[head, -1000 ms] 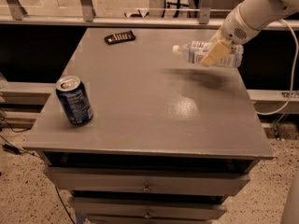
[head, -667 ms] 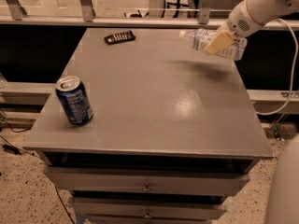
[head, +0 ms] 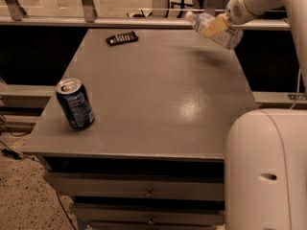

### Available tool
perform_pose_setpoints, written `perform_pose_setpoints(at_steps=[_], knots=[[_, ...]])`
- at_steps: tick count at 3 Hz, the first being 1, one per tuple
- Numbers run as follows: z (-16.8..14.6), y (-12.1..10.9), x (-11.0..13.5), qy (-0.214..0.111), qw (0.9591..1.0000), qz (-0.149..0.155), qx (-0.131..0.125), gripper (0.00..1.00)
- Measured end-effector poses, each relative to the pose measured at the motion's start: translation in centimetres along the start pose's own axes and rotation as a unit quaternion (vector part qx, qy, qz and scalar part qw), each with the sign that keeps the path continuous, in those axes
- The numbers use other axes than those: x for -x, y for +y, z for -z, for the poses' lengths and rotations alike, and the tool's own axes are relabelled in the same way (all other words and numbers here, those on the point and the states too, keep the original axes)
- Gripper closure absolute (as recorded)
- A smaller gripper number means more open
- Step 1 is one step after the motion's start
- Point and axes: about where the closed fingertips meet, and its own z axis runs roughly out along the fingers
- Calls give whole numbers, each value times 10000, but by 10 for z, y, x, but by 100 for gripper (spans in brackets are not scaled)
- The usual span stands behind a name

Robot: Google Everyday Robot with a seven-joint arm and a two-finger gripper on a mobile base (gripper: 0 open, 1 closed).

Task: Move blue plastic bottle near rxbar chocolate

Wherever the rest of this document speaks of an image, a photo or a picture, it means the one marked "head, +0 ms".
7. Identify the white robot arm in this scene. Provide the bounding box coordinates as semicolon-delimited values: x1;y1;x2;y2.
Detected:
203;0;307;230

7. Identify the metal railing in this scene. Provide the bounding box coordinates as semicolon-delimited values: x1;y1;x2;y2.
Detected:
0;0;307;32

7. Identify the upper grey drawer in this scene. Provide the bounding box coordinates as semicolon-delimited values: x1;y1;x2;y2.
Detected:
44;172;224;201

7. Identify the clear blue-label plastic bottle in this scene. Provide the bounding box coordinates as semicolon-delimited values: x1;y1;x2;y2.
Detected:
184;11;244;50

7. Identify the lower grey drawer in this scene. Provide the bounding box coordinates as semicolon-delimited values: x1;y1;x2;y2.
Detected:
71;203;224;226

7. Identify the black rxbar chocolate bar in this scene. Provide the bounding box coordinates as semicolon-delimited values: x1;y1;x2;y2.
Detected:
106;31;138;46

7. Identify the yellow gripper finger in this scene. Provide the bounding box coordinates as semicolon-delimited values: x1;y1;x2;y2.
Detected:
202;13;229;37

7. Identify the grey drawer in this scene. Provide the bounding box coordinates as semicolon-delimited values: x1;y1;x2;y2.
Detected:
71;203;224;226
44;172;224;201

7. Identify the black floor cable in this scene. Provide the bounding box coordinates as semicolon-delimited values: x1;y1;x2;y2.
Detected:
0;112;78;230

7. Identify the blue soda can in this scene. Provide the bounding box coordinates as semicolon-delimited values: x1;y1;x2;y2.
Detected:
56;78;95;129

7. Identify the grey drawer cabinet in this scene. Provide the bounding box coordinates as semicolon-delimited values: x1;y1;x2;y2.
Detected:
25;29;256;230

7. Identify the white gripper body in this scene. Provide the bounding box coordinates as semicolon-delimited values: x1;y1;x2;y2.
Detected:
225;0;255;25

